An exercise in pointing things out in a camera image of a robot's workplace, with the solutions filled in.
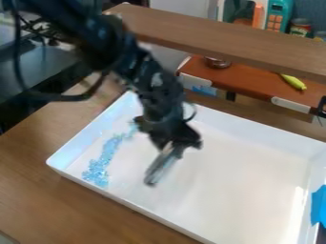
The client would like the brown round toy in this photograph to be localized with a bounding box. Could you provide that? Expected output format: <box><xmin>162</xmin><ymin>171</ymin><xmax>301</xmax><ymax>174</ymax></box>
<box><xmin>202</xmin><ymin>55</ymin><xmax>234</xmax><ymax>70</ymax></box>

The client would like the red and green can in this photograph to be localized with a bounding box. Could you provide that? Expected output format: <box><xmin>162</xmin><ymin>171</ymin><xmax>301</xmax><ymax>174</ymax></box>
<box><xmin>289</xmin><ymin>17</ymin><xmax>314</xmax><ymax>39</ymax></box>

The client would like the white tray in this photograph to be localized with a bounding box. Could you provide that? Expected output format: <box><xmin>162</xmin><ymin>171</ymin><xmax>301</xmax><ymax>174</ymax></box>
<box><xmin>44</xmin><ymin>90</ymin><xmax>326</xmax><ymax>244</ymax></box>

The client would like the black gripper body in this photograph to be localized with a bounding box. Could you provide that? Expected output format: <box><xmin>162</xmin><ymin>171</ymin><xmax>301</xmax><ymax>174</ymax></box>
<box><xmin>132</xmin><ymin>114</ymin><xmax>204</xmax><ymax>154</ymax></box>

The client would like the reddish brown wooden shelf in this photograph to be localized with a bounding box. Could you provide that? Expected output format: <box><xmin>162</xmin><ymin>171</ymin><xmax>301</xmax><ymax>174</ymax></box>
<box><xmin>174</xmin><ymin>54</ymin><xmax>326</xmax><ymax>119</ymax></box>

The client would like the pile of blue bits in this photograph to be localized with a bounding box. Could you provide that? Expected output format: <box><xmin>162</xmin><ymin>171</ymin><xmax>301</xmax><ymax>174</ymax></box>
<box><xmin>80</xmin><ymin>122</ymin><xmax>140</xmax><ymax>189</ymax></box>

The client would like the toy microwave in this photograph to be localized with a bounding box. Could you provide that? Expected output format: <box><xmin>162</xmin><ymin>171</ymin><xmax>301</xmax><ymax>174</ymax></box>
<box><xmin>221</xmin><ymin>0</ymin><xmax>295</xmax><ymax>33</ymax></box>

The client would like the dark grey sweeping tool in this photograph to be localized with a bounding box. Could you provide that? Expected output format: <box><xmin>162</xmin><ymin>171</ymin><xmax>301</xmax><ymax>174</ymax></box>
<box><xmin>142</xmin><ymin>142</ymin><xmax>187</xmax><ymax>187</ymax></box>

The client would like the yellow toy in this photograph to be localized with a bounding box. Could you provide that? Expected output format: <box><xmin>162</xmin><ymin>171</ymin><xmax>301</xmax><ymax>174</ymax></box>
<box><xmin>278</xmin><ymin>72</ymin><xmax>309</xmax><ymax>92</ymax></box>

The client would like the black table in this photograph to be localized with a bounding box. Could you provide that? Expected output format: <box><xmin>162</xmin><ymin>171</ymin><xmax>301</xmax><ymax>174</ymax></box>
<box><xmin>0</xmin><ymin>18</ymin><xmax>112</xmax><ymax>134</ymax></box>

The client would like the light wooden board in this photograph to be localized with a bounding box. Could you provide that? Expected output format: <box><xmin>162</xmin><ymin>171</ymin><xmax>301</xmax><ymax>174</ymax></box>
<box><xmin>101</xmin><ymin>3</ymin><xmax>326</xmax><ymax>84</ymax></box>

